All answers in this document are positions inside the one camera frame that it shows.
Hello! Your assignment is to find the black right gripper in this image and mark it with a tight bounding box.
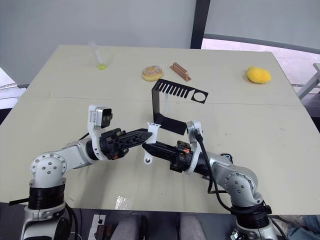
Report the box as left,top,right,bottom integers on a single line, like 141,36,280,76
141,140,193,174

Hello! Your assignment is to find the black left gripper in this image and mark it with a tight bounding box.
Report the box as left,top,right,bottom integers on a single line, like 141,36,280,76
99,127,154,161

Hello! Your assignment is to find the white buckle watch strap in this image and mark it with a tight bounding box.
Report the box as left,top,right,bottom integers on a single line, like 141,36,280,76
143,121,161,167

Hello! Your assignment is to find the black metal watch stand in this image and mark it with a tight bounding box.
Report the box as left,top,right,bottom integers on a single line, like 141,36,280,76
151,78,210,137

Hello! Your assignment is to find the clear tape patch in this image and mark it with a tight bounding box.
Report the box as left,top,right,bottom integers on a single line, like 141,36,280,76
115,195,129,210

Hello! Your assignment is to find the sugared donut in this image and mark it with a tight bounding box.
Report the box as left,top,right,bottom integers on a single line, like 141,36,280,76
141,65,165,82

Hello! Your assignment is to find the clear tube with green base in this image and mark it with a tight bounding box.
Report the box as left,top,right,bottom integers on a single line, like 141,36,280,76
88,40,109,71

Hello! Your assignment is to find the dark grey rounded shape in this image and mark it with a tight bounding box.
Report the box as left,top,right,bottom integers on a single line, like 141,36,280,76
179,213,208,240
119,213,149,240

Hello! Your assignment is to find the white strip with black parts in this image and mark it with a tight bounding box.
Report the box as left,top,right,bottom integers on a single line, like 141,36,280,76
87,213,113,240

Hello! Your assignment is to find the yellow mango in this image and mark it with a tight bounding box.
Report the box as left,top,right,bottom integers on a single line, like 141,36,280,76
246,65,273,84

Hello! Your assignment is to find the dark vertical pillar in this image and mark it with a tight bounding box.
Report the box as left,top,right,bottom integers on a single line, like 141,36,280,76
190,0,211,50

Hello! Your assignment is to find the blue denim leg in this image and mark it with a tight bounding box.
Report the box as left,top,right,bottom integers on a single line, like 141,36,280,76
297,214,320,240

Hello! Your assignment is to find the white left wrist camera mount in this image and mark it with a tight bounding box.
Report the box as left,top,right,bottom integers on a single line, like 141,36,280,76
87,104,115,161

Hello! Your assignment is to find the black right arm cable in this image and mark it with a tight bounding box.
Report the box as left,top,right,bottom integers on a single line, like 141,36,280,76
194,128,235,210

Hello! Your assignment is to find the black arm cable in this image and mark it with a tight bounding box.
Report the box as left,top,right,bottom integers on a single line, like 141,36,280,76
64,199,80,240
194,128,235,210

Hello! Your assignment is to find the copper handle on plate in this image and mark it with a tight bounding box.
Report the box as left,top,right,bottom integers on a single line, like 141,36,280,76
169,62,193,82

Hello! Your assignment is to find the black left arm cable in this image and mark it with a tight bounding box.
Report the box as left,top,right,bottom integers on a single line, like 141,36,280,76
64,199,80,240

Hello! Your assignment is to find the white metal frame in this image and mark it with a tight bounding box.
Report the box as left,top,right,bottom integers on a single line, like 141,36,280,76
296,62,320,100

